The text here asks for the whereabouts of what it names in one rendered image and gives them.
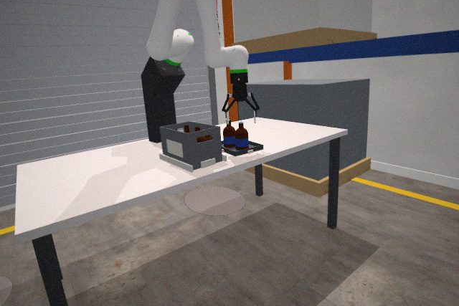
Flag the grey divided crate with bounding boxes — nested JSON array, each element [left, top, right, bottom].
[[160, 121, 222, 170]]

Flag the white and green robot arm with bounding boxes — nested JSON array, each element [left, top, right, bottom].
[[146, 0, 249, 85]]

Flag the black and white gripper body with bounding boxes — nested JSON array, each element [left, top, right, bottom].
[[232, 84, 248, 102]]

